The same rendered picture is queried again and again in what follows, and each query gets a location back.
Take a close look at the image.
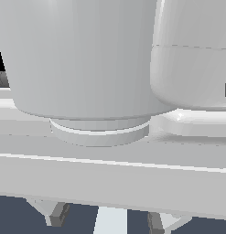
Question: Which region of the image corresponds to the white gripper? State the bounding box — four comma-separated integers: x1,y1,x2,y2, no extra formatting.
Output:
0,88,226,229

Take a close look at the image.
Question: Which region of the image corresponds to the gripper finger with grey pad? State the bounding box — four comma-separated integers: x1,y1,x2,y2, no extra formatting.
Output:
146,211,192,234

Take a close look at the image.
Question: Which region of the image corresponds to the pale white peg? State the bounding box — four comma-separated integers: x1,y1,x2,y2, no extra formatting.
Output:
92,206,129,234

